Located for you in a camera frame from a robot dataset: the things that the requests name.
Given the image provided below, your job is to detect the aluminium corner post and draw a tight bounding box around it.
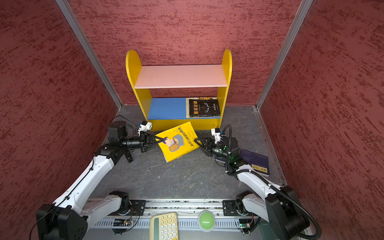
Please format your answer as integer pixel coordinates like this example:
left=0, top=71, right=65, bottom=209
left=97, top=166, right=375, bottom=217
left=56, top=0, right=123, bottom=110
left=256, top=0, right=313, bottom=111

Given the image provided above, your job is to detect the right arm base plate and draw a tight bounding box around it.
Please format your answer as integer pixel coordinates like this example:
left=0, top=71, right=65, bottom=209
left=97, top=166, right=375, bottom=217
left=222, top=200, right=252, bottom=217

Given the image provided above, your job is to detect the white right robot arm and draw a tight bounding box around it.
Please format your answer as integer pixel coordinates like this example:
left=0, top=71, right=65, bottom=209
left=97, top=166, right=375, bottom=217
left=195, top=138, right=322, bottom=240

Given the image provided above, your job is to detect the circuit board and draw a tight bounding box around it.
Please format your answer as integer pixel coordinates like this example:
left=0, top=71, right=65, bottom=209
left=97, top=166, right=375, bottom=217
left=113, top=219, right=133, bottom=228
left=239, top=219, right=253, bottom=229

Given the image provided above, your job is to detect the right circuit board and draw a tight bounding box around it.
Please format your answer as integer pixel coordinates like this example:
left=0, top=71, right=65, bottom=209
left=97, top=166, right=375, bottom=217
left=239, top=219, right=253, bottom=229

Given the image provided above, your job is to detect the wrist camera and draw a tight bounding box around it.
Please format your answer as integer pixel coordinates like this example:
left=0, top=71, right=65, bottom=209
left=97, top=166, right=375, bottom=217
left=211, top=128, right=222, bottom=144
left=107, top=120, right=153, bottom=142

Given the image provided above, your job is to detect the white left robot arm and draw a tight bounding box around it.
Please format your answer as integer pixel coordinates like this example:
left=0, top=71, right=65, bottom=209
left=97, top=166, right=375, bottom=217
left=36, top=133, right=162, bottom=240

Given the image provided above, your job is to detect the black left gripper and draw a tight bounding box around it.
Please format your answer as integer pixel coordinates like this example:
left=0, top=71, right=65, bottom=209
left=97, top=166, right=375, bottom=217
left=121, top=130, right=164, bottom=152

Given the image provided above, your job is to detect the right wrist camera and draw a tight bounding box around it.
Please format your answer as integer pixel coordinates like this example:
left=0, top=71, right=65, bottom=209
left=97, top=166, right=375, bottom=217
left=211, top=128, right=222, bottom=144

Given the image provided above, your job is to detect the yellow wooden bookshelf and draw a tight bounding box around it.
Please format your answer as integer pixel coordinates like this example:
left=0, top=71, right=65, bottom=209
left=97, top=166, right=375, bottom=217
left=125, top=49, right=233, bottom=132

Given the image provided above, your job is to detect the aluminium corner post left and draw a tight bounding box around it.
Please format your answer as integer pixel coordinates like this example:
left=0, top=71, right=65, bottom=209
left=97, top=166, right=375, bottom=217
left=56, top=0, right=123, bottom=110

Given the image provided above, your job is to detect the green round button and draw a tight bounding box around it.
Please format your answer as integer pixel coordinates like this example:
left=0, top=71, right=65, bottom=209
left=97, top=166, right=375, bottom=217
left=198, top=210, right=216, bottom=232

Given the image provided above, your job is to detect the aluminium corner post right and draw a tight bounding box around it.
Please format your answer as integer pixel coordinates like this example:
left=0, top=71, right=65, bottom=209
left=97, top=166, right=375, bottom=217
left=256, top=0, right=313, bottom=111

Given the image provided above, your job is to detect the illustrated history book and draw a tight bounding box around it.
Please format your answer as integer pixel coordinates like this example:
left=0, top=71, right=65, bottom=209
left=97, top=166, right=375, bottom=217
left=190, top=97, right=217, bottom=100

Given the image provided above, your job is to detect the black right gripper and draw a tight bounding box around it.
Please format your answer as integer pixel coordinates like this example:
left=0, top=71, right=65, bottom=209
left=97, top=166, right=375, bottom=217
left=194, top=137, right=231, bottom=161

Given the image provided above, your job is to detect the small black remote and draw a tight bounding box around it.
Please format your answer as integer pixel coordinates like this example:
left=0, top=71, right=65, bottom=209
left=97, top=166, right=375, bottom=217
left=125, top=151, right=134, bottom=163

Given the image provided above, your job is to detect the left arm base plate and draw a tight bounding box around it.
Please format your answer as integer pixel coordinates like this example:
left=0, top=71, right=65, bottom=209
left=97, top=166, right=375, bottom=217
left=111, top=200, right=147, bottom=216

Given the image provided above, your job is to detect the dark blue book top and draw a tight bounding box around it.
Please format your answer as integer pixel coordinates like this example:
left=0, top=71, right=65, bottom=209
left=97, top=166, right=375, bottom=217
left=240, top=149, right=270, bottom=177

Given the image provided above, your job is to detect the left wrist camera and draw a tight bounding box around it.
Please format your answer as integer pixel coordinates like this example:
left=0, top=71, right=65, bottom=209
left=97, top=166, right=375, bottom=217
left=107, top=120, right=153, bottom=142

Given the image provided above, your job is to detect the yellow calculator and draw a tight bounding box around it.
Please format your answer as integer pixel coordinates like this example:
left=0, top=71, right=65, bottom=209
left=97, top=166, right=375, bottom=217
left=150, top=212, right=180, bottom=240

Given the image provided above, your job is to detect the yellow cartoon book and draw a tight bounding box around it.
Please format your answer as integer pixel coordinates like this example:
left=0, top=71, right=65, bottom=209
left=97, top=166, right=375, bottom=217
left=156, top=122, right=199, bottom=163

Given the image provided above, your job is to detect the left circuit board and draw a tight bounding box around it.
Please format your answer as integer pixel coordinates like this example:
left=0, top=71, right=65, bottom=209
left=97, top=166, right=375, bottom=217
left=113, top=219, right=133, bottom=228

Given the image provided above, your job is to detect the black book orange title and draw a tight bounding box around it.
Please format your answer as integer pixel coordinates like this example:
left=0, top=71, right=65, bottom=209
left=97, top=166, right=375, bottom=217
left=186, top=98, right=221, bottom=118

